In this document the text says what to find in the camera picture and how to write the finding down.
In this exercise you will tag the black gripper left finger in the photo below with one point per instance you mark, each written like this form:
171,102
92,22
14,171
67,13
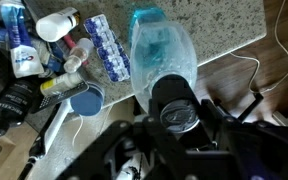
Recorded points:
140,153

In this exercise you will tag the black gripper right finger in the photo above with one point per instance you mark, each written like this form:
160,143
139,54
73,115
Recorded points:
267,153

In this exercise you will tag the black mouthwash lid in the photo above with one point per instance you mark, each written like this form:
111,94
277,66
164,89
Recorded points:
179,115

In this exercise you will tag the white round lid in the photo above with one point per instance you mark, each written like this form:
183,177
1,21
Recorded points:
55,24

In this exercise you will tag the blue round cap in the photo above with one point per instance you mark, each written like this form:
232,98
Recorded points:
87,101

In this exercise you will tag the white black electric toothbrush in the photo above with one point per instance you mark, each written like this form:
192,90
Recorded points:
52,131

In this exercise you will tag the black perforated file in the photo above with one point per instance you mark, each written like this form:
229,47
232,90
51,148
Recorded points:
62,96

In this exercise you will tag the clear mouthwash bottle blue liquid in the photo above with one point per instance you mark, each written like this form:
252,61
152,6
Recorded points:
164,53

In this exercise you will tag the yellow label bottle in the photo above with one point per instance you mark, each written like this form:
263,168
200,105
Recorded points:
60,84

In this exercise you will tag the blue contact lens blister strip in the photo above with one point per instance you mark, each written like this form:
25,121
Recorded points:
109,50

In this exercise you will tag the small clear bottle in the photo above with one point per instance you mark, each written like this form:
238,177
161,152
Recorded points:
79,53

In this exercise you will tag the black bottle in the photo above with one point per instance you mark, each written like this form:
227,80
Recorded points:
9,105

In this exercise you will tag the white blue toothpaste tube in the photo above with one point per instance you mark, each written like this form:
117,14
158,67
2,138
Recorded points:
19,43

